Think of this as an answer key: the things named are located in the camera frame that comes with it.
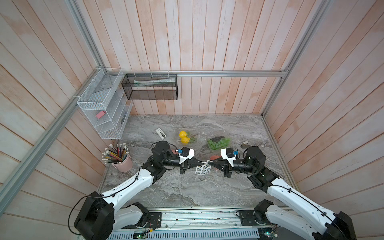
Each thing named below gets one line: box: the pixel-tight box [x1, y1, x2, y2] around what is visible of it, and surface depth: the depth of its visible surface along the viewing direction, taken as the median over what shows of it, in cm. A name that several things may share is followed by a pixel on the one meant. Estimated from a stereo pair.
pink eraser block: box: [96, 110, 106, 119], surface depth 84 cm
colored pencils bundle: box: [101, 142, 133, 171], surface depth 85 cm
